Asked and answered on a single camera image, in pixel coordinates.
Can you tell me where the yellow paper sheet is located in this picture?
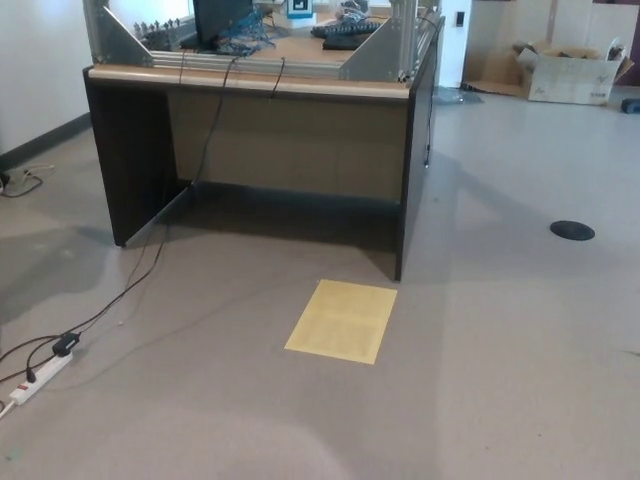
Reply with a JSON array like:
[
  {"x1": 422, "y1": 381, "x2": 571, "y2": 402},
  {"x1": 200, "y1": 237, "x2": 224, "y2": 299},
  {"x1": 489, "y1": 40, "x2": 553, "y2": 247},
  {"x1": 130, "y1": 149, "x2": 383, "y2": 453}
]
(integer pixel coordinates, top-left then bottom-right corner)
[{"x1": 283, "y1": 278, "x2": 399, "y2": 365}]

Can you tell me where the dark brown beige-top desk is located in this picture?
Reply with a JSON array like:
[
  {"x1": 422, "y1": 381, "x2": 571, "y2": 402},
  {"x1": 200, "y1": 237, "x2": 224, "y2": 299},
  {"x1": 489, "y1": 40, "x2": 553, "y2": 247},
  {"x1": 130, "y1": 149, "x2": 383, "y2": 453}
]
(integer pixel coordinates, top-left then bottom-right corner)
[{"x1": 82, "y1": 9, "x2": 446, "y2": 282}]

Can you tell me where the flat black device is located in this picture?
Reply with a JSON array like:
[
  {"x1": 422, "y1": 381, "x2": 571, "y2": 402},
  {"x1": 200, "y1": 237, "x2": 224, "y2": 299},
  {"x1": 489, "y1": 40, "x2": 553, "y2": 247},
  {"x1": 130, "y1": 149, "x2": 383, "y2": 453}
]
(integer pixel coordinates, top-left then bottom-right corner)
[{"x1": 322, "y1": 33, "x2": 371, "y2": 51}]

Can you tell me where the clear plastic wrap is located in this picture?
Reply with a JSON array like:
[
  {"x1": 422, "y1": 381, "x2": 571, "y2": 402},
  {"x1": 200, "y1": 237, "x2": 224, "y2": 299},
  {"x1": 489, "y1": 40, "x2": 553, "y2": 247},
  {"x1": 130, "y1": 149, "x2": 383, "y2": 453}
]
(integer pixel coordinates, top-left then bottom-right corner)
[{"x1": 434, "y1": 88, "x2": 485, "y2": 106}]

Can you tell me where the black keyboard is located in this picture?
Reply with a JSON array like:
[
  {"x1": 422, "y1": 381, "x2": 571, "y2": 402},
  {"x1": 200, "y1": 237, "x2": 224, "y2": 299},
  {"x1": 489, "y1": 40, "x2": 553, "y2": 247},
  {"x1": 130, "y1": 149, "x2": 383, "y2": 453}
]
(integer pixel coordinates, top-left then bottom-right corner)
[{"x1": 310, "y1": 18, "x2": 382, "y2": 39}]

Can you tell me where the white box with fiducial tag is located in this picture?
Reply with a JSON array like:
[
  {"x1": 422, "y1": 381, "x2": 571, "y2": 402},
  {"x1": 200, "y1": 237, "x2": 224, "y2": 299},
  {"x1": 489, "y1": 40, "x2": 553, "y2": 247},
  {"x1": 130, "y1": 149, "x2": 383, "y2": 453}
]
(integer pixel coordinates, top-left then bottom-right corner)
[{"x1": 287, "y1": 0, "x2": 314, "y2": 24}]

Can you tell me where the flat cardboard sheet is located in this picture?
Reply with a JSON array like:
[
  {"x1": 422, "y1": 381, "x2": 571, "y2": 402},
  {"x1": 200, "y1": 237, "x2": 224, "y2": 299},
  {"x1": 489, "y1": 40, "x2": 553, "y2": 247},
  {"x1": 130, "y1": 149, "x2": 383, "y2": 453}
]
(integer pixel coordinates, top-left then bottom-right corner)
[{"x1": 462, "y1": 47, "x2": 531, "y2": 99}]

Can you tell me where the black monitor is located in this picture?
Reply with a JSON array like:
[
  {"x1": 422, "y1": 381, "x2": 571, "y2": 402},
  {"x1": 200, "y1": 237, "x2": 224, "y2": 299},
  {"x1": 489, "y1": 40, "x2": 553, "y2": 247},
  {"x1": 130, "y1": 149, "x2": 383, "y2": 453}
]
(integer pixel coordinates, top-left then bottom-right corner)
[{"x1": 179, "y1": 0, "x2": 254, "y2": 51}]

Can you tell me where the black round floor cover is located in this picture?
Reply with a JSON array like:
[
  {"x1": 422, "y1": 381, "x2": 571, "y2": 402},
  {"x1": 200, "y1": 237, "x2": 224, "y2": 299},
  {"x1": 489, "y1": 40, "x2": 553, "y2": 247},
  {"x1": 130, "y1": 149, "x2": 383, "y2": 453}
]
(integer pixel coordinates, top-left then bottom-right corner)
[{"x1": 549, "y1": 219, "x2": 596, "y2": 242}]

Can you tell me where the black rack with metal pegs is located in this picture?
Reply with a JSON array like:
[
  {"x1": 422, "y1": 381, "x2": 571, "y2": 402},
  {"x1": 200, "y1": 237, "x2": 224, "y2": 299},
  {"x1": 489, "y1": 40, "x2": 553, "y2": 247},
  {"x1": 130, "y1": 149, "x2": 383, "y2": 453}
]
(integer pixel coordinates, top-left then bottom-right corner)
[{"x1": 132, "y1": 18, "x2": 196, "y2": 50}]

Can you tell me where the black power adapter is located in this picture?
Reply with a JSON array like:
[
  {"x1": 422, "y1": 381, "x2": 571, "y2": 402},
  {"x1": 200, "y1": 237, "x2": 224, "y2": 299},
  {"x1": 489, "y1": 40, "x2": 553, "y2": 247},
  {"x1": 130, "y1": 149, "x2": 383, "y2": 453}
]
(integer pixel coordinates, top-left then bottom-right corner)
[{"x1": 52, "y1": 331, "x2": 82, "y2": 357}]

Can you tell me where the open cardboard box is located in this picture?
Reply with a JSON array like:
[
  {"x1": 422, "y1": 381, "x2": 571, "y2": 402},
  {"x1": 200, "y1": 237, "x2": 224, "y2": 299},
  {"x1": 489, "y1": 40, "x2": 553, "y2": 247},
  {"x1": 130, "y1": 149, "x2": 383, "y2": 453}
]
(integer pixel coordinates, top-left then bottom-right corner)
[{"x1": 509, "y1": 37, "x2": 636, "y2": 106}]

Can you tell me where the white power strip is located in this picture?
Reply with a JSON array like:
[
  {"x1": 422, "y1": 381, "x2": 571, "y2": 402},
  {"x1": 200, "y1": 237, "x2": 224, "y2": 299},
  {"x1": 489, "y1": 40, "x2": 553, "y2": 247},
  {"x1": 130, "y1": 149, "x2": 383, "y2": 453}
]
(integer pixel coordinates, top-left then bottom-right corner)
[{"x1": 8, "y1": 349, "x2": 74, "y2": 406}]

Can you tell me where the long thin black cable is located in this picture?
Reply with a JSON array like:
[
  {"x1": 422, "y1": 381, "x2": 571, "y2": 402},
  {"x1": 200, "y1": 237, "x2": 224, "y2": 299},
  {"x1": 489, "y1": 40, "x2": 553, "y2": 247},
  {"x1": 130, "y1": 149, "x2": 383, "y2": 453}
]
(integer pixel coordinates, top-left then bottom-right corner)
[{"x1": 74, "y1": 55, "x2": 241, "y2": 337}]

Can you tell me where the black cable hanging desk side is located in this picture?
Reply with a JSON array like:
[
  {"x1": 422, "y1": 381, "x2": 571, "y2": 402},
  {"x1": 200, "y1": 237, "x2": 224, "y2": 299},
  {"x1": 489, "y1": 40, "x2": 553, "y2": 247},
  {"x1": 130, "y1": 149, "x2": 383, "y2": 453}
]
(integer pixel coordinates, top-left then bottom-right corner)
[{"x1": 414, "y1": 7, "x2": 449, "y2": 169}]

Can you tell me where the short black cable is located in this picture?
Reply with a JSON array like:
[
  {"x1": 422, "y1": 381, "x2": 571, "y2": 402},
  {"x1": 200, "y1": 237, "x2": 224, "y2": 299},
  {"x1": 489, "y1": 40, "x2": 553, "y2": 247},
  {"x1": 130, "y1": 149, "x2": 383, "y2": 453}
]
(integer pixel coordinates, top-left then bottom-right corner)
[{"x1": 269, "y1": 57, "x2": 287, "y2": 101}]

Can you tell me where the blue cable bundle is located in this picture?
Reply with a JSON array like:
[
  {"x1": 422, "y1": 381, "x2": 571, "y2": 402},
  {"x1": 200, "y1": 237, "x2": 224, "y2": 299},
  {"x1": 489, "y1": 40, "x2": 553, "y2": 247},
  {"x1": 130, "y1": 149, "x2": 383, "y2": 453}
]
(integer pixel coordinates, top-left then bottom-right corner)
[{"x1": 217, "y1": 7, "x2": 291, "y2": 56}]

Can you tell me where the white grey wire bundle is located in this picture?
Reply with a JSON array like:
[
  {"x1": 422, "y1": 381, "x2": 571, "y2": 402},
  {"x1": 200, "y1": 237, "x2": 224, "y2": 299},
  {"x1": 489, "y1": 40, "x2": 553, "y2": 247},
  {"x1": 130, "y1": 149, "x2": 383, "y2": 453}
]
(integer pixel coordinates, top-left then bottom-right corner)
[{"x1": 334, "y1": 0, "x2": 372, "y2": 21}]

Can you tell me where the aluminium profile frame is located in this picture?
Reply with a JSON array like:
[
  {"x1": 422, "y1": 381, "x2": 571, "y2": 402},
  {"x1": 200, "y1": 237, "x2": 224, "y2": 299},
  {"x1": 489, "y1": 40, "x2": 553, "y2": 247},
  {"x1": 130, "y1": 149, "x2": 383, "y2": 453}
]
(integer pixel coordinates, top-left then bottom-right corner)
[{"x1": 82, "y1": 0, "x2": 446, "y2": 84}]

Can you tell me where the white floor cable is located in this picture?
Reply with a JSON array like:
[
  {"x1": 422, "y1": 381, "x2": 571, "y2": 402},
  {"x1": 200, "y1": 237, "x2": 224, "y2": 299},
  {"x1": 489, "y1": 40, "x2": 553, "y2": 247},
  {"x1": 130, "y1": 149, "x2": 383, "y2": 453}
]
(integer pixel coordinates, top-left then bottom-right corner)
[{"x1": 0, "y1": 163, "x2": 55, "y2": 197}]

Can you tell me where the black plug cable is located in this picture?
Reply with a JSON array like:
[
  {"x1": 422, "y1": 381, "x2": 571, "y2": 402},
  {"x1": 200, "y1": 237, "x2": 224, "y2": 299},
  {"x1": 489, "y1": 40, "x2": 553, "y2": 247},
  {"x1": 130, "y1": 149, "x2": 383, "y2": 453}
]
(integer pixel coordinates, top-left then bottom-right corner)
[{"x1": 0, "y1": 337, "x2": 64, "y2": 384}]

